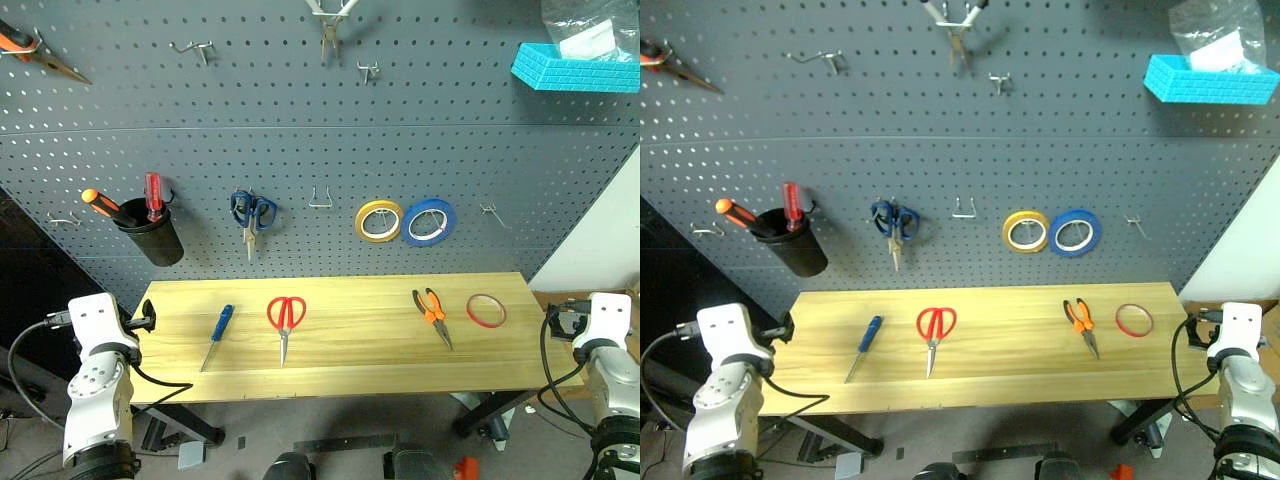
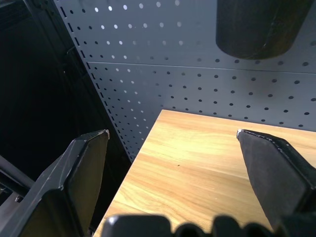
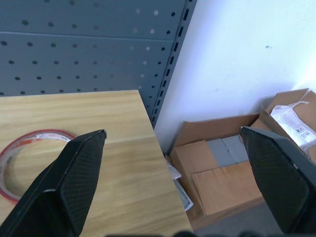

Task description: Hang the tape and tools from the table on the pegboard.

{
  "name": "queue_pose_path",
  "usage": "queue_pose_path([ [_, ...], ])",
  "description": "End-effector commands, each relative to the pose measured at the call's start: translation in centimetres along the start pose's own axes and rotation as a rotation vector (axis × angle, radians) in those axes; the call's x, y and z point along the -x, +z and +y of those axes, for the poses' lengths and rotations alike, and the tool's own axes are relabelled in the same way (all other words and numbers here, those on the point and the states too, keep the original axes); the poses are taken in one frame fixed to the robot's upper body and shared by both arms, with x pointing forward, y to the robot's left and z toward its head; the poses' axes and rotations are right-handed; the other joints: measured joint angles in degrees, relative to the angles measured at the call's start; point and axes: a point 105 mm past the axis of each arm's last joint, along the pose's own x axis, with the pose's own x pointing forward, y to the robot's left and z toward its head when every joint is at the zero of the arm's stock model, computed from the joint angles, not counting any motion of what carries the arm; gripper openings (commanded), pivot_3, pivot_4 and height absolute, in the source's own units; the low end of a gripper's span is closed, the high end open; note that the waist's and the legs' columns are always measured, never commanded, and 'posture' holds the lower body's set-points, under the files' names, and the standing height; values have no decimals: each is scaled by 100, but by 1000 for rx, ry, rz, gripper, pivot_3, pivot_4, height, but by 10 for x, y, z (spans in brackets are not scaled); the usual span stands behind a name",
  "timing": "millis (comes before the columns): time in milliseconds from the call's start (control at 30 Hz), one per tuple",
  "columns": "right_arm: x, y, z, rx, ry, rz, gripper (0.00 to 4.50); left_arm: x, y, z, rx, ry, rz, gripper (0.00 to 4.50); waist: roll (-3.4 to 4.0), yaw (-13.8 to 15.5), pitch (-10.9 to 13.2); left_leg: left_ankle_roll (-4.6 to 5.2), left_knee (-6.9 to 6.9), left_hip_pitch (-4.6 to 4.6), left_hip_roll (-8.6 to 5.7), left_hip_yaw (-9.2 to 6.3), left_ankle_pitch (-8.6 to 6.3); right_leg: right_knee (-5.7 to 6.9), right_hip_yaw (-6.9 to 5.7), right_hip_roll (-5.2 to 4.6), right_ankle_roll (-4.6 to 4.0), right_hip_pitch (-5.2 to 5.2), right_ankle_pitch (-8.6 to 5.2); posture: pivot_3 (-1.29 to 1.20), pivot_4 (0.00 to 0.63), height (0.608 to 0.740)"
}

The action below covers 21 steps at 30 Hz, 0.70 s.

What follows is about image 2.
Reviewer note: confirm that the black rubber mallet head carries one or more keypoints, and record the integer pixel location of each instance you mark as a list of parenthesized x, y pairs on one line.
[(256, 27)]

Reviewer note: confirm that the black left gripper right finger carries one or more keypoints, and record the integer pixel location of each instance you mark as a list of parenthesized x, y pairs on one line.
[(276, 177)]

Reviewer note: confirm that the grey perforated pegboard panel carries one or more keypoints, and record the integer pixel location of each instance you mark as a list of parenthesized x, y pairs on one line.
[(187, 84)]

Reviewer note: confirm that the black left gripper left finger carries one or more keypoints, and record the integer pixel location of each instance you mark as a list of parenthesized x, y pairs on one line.
[(56, 182)]

